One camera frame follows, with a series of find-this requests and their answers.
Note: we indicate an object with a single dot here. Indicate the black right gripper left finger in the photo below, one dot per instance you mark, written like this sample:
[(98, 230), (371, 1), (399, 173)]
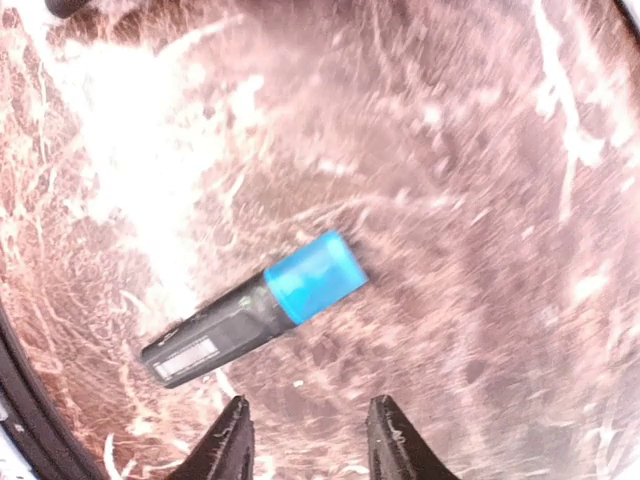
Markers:
[(226, 451)]

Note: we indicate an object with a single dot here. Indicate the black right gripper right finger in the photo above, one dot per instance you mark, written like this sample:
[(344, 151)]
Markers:
[(396, 450)]

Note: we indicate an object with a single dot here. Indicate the blue-capped black highlighter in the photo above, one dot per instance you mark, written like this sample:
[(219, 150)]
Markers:
[(262, 308)]

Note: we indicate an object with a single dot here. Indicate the black student bag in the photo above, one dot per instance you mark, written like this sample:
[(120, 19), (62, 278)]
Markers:
[(64, 9)]

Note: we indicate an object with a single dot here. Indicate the black front rail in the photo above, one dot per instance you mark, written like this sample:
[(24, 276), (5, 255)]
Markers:
[(32, 423)]

